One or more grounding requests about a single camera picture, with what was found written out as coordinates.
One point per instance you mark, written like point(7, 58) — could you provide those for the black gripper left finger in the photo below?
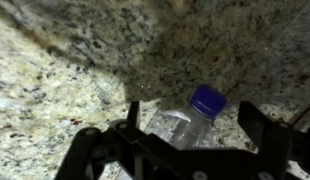
point(85, 150)

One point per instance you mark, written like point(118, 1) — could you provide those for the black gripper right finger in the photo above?
point(268, 140)

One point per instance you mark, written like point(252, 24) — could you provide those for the clear bottle blue label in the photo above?
point(181, 126)

